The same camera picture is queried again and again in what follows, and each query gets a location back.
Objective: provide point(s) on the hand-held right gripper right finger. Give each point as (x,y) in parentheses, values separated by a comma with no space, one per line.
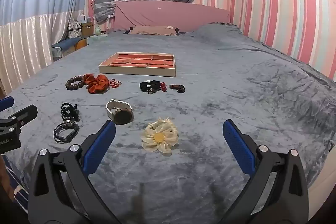
(237,145)

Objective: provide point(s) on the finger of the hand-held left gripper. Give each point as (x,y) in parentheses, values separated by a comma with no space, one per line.
(6,103)
(25,113)

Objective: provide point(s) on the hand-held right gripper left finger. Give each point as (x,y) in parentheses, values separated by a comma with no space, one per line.
(99,145)

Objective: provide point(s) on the black hair claw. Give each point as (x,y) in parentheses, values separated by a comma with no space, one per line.
(68,111)

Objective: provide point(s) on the cream flower hair clip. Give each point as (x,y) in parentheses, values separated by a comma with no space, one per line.
(158,137)

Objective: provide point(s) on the orange scrunchie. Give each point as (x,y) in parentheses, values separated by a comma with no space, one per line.
(96,83)

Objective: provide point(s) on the black scrunchie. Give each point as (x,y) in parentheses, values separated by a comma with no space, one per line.
(148,86)

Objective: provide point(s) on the brick print jewelry tray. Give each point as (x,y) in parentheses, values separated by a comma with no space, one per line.
(139,62)

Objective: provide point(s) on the blue striped cloth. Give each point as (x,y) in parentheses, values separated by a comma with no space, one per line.
(17,187)

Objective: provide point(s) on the white satin curtain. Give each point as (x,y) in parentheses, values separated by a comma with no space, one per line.
(26,43)

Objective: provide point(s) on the grey plush blanket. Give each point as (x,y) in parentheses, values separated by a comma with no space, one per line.
(210,69)

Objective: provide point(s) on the blue padded stool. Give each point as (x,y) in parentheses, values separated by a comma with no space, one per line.
(67,44)

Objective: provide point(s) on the brown hair clip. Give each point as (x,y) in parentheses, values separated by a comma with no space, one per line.
(178,87)

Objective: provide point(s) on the patterned storage box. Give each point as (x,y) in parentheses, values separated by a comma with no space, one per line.
(74,29)

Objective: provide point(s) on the brown storage box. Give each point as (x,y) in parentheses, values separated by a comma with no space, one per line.
(87,29)

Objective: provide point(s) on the tan pillow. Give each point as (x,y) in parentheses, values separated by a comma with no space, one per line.
(153,30)

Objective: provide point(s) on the pink headboard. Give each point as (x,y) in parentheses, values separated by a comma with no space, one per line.
(170,15)

